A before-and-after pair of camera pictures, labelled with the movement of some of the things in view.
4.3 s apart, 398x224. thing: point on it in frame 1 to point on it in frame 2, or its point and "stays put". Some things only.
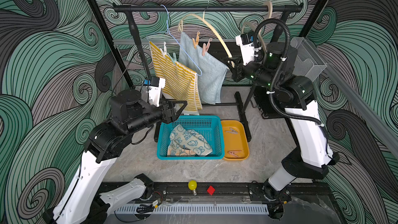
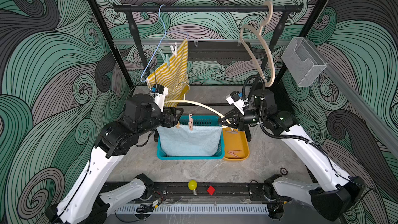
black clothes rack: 282,8 stays put
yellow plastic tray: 236,146 stays put
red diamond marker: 211,190 stays put
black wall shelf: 219,50 stays put
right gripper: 238,72 to 238,122
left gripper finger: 185,102 to 181,110
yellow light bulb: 192,185 stays put
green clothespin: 174,58 to 166,59
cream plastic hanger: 180,27 to 211,107
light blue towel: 211,71 to 181,141
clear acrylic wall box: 309,63 stays put
